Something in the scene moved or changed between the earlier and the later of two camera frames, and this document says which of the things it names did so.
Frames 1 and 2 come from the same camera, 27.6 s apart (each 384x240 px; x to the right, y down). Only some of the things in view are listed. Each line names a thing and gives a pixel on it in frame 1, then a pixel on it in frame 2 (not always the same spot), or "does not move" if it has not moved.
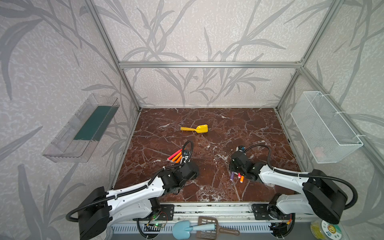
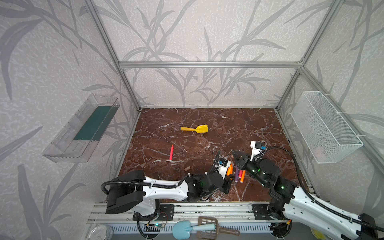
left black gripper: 182,160 → 225,180
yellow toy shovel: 199,129 does not move
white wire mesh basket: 328,137 does not move
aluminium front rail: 226,212 does not move
